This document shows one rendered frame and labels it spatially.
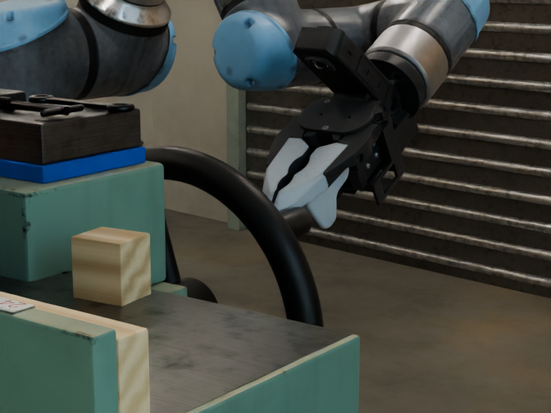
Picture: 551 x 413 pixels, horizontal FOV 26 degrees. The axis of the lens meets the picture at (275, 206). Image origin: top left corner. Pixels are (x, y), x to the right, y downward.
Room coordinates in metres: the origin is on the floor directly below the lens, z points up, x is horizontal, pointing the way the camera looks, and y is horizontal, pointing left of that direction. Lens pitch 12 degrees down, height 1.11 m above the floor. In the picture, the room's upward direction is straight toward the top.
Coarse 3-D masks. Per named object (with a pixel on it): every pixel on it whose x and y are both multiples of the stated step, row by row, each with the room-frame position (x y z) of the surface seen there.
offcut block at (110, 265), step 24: (72, 240) 0.71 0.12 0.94; (96, 240) 0.70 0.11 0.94; (120, 240) 0.70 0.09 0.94; (144, 240) 0.71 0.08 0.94; (72, 264) 0.71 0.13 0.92; (96, 264) 0.70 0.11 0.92; (120, 264) 0.69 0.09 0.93; (144, 264) 0.71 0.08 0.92; (96, 288) 0.70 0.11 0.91; (120, 288) 0.69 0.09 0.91; (144, 288) 0.71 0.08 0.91
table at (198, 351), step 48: (0, 288) 0.73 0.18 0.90; (48, 288) 0.73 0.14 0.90; (192, 336) 0.64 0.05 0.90; (240, 336) 0.64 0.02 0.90; (288, 336) 0.64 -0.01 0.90; (336, 336) 0.64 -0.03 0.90; (192, 384) 0.56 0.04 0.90; (240, 384) 0.56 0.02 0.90; (288, 384) 0.58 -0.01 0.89; (336, 384) 0.62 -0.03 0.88
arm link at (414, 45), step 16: (384, 32) 1.14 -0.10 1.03; (400, 32) 1.12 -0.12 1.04; (416, 32) 1.12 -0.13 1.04; (384, 48) 1.11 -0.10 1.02; (400, 48) 1.10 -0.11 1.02; (416, 48) 1.11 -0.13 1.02; (432, 48) 1.12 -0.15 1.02; (416, 64) 1.10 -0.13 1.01; (432, 64) 1.11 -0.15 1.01; (432, 80) 1.11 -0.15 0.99
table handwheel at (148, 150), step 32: (160, 160) 0.95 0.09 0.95; (192, 160) 0.93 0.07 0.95; (224, 192) 0.91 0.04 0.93; (256, 192) 0.90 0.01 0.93; (256, 224) 0.89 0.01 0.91; (288, 224) 0.90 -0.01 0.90; (288, 256) 0.88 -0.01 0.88; (192, 288) 0.95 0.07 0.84; (288, 288) 0.87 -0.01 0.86; (320, 320) 0.87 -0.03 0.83
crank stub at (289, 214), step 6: (288, 210) 0.94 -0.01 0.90; (294, 210) 0.95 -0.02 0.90; (300, 210) 0.95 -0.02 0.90; (288, 216) 0.93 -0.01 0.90; (294, 216) 0.94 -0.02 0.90; (300, 216) 0.94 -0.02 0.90; (306, 216) 0.95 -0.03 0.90; (288, 222) 0.93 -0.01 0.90; (294, 222) 0.93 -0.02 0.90; (300, 222) 0.94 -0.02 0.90; (306, 222) 0.94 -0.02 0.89; (294, 228) 0.93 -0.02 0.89; (300, 228) 0.94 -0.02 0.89; (306, 228) 0.94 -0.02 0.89; (294, 234) 0.93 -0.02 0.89; (300, 234) 0.94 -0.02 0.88
